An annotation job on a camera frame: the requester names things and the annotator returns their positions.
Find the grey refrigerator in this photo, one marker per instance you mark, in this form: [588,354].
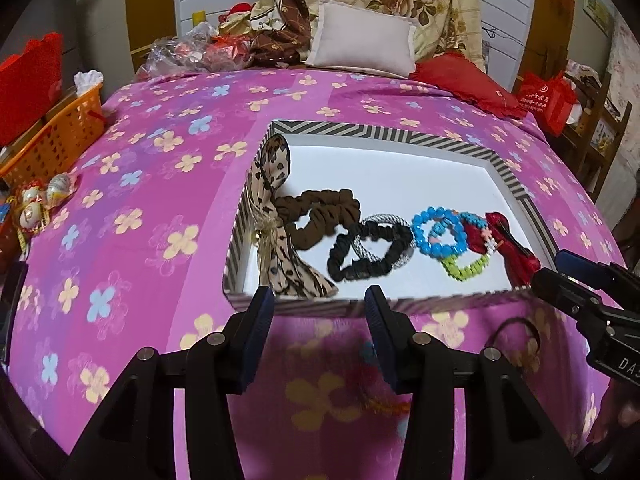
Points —
[100,20]

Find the clear plastic bags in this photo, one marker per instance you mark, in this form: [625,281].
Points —
[175,52]

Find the orange plastic basket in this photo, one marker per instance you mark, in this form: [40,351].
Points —
[55,135]

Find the wooden chair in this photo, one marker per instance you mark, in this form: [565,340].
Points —
[610,135]

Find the red gift bag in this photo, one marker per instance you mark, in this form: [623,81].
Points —
[30,85]

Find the red bow hair clip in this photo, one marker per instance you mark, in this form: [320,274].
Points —
[520,260]

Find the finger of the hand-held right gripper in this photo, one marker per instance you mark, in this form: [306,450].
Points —
[580,262]
[560,290]

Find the white cushion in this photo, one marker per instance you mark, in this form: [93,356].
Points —
[360,35]

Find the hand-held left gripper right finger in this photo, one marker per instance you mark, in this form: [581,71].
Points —
[382,345]

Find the red plush toy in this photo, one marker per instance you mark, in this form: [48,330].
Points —
[235,14]

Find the white tissue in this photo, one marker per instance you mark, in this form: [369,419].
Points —
[89,81]

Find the brown patterned quilt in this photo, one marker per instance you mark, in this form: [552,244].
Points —
[280,40]

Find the brown scrunchie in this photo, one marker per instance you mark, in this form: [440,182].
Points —
[320,210]

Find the yellow bottle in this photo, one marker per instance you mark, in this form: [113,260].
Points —
[199,17]

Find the black flat device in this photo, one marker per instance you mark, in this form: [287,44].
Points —
[10,310]

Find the red pillow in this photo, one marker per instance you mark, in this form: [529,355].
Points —
[465,80]

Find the black scrunchie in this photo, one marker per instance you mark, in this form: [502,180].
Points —
[350,265]

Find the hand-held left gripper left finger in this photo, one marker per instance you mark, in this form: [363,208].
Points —
[257,340]

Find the black white striped box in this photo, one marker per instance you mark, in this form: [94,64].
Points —
[380,180]

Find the painted egg toy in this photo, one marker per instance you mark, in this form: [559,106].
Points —
[60,187]
[34,191]
[30,216]

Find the red shopping bag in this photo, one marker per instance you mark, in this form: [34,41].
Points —
[545,105]

